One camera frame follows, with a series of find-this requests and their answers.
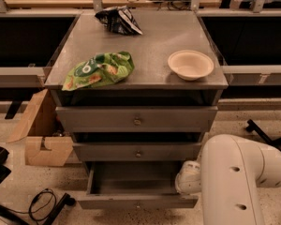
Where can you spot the green chip bag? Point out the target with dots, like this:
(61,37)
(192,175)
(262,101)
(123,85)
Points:
(101,70)

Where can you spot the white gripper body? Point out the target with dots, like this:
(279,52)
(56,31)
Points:
(187,177)

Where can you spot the dark blue chip bag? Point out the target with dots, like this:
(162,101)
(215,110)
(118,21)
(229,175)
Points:
(119,20)

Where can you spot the grey middle drawer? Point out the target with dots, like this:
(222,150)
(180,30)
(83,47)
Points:
(136,151)

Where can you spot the black stand leg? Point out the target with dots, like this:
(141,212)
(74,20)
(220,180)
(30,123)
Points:
(11,216)
(252,126)

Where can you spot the black stand leg right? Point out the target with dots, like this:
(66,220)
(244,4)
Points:
(252,126)

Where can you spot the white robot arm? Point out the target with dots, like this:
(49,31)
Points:
(228,175)

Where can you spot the grey drawer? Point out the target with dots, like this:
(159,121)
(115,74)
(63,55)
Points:
(136,151)
(137,119)
(133,184)

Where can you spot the cardboard box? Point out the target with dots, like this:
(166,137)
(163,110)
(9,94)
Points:
(36,128)

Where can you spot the grey top drawer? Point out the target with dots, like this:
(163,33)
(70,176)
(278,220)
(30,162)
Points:
(137,119)

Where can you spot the grey drawer cabinet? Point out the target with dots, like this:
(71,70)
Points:
(151,84)

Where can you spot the grey bottom drawer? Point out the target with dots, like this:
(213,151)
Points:
(133,184)

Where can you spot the black stand leg left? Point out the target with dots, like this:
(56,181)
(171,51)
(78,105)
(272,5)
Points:
(11,216)

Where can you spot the white paper bowl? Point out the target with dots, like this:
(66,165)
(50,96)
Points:
(190,65)

